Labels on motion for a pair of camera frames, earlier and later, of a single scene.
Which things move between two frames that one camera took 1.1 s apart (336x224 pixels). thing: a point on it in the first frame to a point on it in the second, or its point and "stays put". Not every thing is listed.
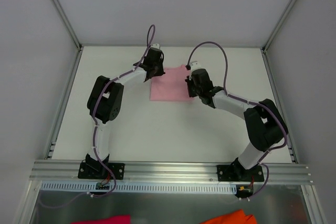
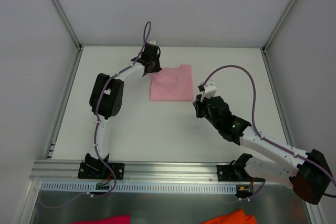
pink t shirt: (171, 86) stays put
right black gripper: (192, 87) to (200, 107)
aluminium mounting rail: (43, 171) stays put
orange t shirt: (236, 217) stays put
